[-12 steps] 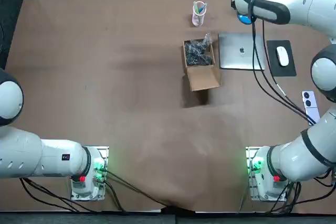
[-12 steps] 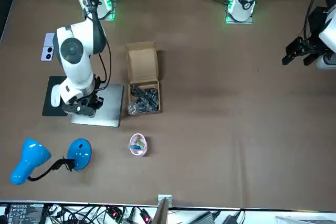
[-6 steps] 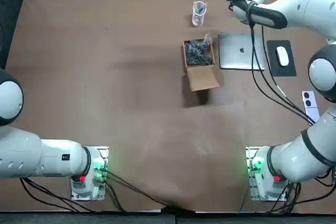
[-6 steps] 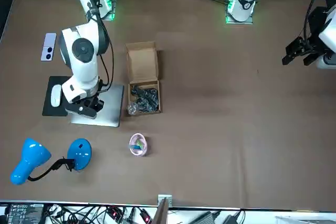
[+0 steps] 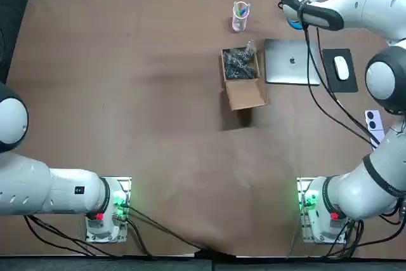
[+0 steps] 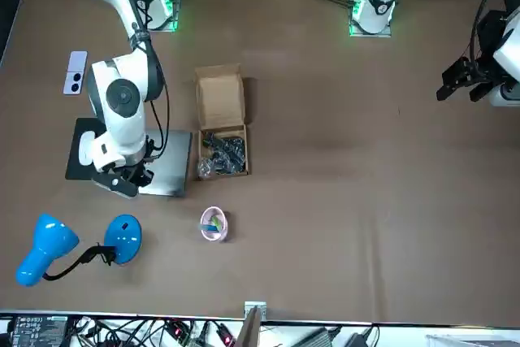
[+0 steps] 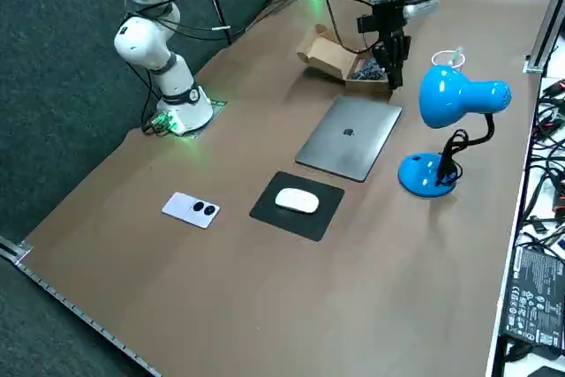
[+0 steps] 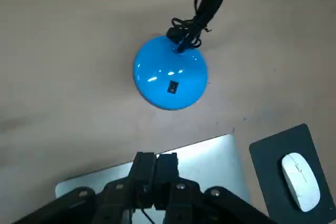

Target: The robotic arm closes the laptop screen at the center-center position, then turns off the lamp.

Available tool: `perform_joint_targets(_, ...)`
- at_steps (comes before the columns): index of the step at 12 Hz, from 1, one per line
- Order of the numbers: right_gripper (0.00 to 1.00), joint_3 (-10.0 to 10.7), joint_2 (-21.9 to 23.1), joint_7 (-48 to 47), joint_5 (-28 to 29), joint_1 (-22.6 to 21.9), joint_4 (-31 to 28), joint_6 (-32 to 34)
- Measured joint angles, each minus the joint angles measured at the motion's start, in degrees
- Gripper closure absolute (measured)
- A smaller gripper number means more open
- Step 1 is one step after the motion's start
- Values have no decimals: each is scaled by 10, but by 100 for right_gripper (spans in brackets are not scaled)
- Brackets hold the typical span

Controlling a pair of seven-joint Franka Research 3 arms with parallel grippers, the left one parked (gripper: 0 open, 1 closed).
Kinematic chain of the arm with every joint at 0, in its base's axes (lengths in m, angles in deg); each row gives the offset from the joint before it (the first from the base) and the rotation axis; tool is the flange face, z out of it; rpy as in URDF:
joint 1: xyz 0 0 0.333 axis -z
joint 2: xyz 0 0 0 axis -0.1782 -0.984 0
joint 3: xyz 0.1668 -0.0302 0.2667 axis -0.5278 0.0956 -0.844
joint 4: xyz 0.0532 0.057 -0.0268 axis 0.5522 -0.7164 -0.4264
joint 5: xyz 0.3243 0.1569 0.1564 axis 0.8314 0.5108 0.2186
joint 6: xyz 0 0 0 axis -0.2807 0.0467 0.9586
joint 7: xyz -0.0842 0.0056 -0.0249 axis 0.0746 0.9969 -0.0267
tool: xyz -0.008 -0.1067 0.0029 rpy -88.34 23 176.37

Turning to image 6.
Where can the open cardboard box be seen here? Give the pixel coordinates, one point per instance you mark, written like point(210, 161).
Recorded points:
point(219, 99)

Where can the white computer mouse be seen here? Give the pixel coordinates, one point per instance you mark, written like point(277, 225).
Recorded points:
point(86, 150)

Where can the blue desk lamp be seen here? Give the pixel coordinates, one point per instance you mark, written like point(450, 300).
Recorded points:
point(48, 241)

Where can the black labelled power adapter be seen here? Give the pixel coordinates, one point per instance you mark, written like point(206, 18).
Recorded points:
point(36, 330)

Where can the green pen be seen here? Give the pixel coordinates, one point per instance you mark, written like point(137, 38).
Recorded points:
point(218, 223)

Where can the black mouse pad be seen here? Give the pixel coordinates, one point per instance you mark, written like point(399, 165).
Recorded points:
point(75, 168)

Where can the blue pen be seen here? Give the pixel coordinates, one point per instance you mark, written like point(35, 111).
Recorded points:
point(208, 227)

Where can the silver laptop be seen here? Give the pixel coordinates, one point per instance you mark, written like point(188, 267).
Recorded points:
point(170, 168)

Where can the aluminium camera post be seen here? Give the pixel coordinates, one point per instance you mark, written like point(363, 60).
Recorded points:
point(252, 330)

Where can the black power strip red switch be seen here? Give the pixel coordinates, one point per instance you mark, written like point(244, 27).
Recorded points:
point(226, 335)
point(175, 330)

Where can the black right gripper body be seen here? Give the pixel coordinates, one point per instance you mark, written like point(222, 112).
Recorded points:
point(134, 168)

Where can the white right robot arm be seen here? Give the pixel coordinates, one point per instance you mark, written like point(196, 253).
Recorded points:
point(122, 119)

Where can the bag of black parts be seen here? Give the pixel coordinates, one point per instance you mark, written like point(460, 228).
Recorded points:
point(223, 152)

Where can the pink pen cup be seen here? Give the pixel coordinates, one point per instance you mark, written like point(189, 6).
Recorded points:
point(213, 213)

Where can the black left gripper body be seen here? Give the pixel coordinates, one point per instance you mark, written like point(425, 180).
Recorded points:
point(489, 38)

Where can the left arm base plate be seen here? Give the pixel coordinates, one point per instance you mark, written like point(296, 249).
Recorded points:
point(367, 34)

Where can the grey power adapter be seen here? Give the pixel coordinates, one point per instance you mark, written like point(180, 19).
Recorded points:
point(319, 337)

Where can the lilac foldable phone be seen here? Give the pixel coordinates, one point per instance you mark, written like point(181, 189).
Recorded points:
point(77, 63)

